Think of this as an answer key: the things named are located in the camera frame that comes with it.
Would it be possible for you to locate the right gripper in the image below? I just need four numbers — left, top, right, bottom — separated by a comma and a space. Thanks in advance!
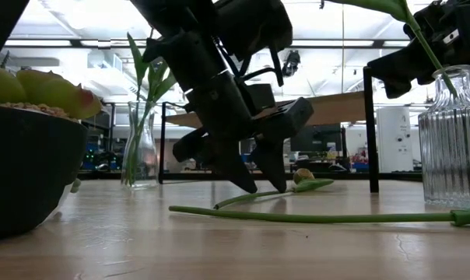
368, 0, 470, 100

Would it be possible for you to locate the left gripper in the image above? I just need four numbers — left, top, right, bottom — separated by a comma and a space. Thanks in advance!
171, 71, 315, 194

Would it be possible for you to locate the pink artificial tulip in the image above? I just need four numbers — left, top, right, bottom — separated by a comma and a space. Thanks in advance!
213, 167, 335, 210

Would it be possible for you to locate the red artificial tulip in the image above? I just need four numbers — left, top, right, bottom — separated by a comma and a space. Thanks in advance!
168, 205, 470, 228

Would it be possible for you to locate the yellow artificial tulip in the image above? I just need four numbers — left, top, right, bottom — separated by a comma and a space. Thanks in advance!
141, 58, 178, 186

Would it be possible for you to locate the white cabinet unit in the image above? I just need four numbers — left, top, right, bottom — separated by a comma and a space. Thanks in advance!
376, 105, 415, 173

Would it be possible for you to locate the black computer monitor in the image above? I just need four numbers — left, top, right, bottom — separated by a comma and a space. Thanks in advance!
289, 123, 343, 153

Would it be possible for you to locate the ribbed clear glass vase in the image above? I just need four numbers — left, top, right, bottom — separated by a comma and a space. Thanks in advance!
417, 64, 470, 209

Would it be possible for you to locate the smooth clear glass vase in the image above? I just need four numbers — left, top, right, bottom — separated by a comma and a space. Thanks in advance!
121, 100, 160, 191

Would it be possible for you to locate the succulent plant in black bowl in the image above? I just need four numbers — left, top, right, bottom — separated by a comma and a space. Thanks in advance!
0, 23, 103, 242

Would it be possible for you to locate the wooden shelf with black frame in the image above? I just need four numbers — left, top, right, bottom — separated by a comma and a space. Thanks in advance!
158, 65, 381, 194

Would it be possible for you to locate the black overhead camera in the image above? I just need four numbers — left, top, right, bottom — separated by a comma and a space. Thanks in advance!
281, 49, 302, 78

